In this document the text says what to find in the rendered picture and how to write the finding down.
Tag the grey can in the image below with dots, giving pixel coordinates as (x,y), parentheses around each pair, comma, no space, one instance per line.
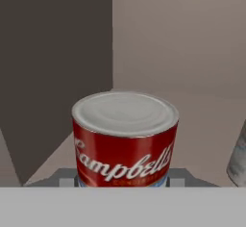
(239,160)

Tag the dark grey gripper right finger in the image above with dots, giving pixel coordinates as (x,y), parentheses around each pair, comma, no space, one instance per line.
(182,178)

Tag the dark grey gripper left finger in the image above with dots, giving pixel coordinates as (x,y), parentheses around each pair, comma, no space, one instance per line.
(64,179)

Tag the red and white soup can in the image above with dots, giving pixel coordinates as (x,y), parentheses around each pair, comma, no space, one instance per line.
(125,131)

